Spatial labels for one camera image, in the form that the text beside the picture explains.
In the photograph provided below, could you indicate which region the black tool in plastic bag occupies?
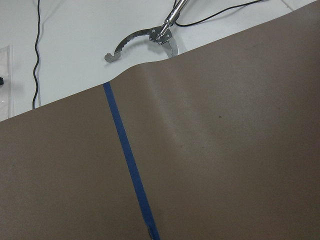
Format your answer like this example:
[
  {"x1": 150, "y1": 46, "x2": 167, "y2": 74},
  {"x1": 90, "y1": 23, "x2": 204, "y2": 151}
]
[{"x1": 0, "y1": 45, "x2": 14, "y2": 121}]

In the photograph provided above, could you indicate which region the black cable on white table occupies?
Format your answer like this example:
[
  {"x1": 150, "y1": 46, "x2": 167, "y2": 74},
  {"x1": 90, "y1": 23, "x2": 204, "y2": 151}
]
[{"x1": 31, "y1": 0, "x2": 41, "y2": 110}]

